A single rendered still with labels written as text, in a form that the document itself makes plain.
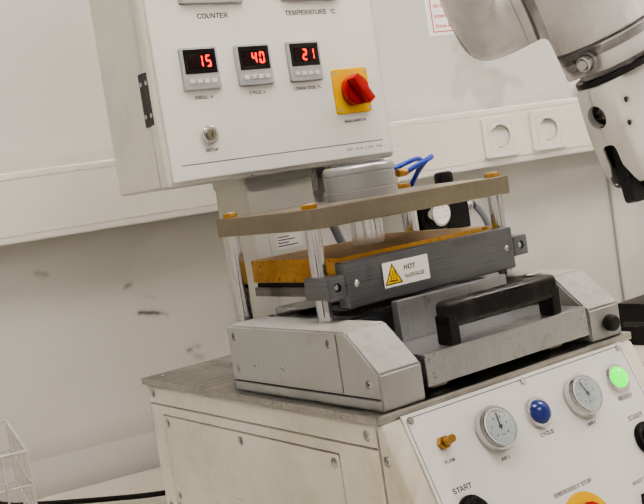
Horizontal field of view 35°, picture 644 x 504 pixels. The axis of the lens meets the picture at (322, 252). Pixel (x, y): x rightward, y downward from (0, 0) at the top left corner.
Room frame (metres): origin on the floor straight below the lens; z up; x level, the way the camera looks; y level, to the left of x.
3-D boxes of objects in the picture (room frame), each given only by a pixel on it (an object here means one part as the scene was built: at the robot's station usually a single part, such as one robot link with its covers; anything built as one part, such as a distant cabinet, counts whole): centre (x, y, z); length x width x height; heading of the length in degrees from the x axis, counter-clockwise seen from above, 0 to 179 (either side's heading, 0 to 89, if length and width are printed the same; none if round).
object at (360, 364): (0.98, 0.02, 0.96); 0.25 x 0.05 x 0.07; 35
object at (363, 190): (1.15, -0.05, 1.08); 0.31 x 0.24 x 0.13; 125
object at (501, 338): (1.07, -0.08, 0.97); 0.30 x 0.22 x 0.08; 35
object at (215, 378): (1.14, -0.03, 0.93); 0.46 x 0.35 x 0.01; 35
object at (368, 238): (1.12, -0.06, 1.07); 0.22 x 0.17 x 0.10; 125
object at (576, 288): (1.13, -0.21, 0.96); 0.26 x 0.05 x 0.07; 35
